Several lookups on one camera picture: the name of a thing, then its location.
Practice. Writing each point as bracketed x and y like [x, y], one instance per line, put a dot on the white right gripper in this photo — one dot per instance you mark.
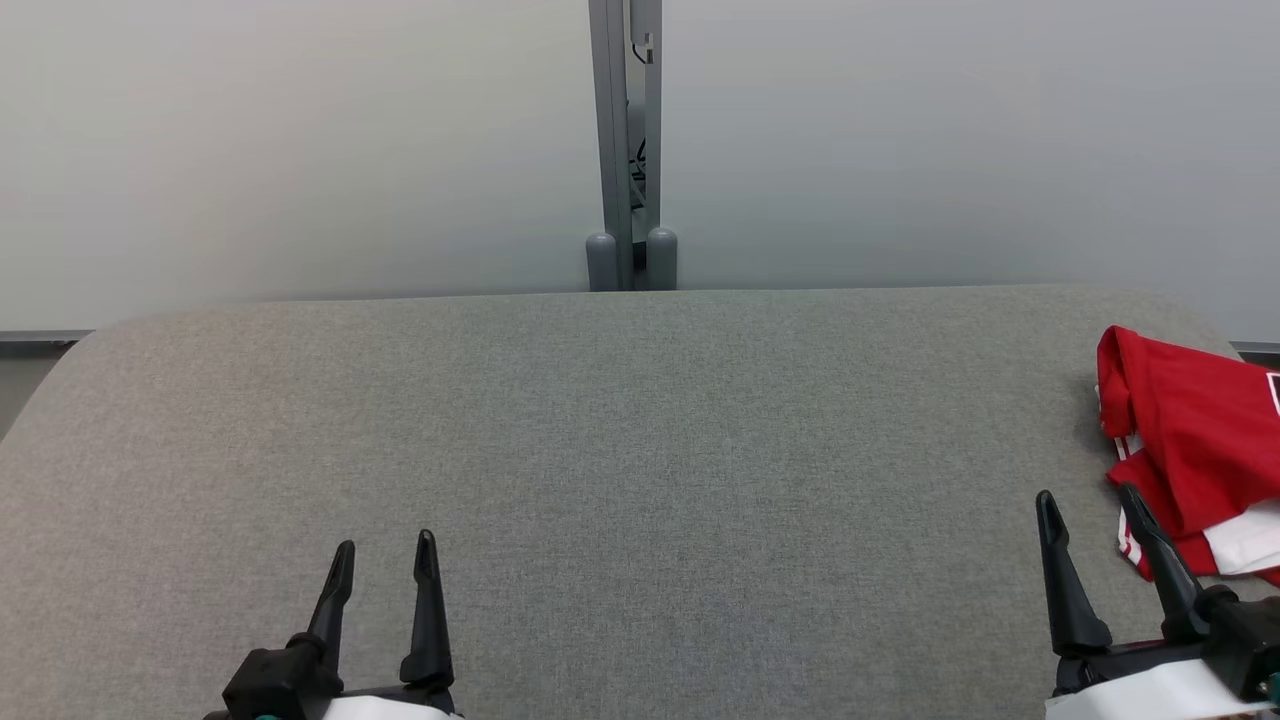
[1140, 690]

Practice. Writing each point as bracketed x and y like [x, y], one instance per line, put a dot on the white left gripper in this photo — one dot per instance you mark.
[400, 705]

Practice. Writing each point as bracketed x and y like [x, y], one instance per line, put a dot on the red shirt with white sleeves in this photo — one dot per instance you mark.
[1200, 440]

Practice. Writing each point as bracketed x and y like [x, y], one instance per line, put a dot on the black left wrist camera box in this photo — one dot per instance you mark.
[280, 680]

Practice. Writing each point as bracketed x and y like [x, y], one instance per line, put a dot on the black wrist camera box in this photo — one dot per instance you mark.
[1245, 640]
[280, 680]

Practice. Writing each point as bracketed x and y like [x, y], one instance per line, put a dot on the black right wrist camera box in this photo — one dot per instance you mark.
[1245, 640]

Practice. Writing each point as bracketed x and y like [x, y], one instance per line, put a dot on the grey cylindrical post foot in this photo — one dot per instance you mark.
[662, 258]
[601, 262]

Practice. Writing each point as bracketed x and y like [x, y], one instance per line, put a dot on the grey metal partition post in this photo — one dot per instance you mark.
[615, 110]

